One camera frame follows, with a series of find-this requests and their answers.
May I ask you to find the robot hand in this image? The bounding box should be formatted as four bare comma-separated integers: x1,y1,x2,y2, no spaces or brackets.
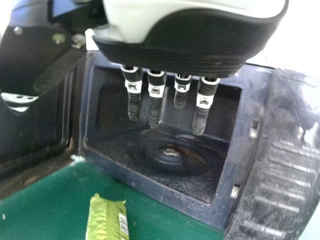
0,0,291,137

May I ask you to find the black oven with glass door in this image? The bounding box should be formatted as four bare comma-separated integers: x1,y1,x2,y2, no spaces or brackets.
0,49,320,240

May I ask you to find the yellow-green biscuit packet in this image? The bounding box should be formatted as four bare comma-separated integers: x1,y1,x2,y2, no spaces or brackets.
85,192,131,240

